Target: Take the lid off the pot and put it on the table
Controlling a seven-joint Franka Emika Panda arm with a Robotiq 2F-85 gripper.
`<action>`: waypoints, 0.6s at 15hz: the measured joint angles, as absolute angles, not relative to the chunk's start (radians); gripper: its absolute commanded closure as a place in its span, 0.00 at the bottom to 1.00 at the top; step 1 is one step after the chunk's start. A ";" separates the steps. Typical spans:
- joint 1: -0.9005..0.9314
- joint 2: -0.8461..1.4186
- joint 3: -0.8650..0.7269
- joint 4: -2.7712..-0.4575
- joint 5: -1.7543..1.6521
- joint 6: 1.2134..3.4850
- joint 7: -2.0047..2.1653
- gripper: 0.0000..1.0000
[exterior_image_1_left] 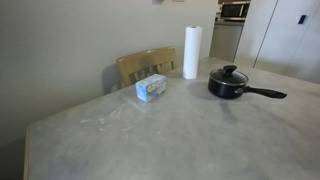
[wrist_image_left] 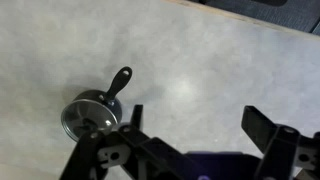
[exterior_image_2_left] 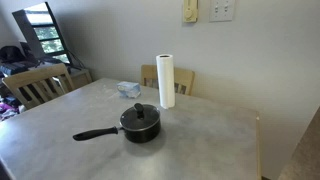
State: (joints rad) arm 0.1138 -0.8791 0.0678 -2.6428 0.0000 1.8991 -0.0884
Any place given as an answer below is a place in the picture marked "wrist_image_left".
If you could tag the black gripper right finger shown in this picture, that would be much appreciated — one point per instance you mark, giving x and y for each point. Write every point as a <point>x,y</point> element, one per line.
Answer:
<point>266,133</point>

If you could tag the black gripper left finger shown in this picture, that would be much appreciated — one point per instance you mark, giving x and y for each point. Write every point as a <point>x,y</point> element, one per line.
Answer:
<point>133,146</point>

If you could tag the glass pot lid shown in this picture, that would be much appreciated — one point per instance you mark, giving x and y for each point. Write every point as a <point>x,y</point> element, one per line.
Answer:
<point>86,115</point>

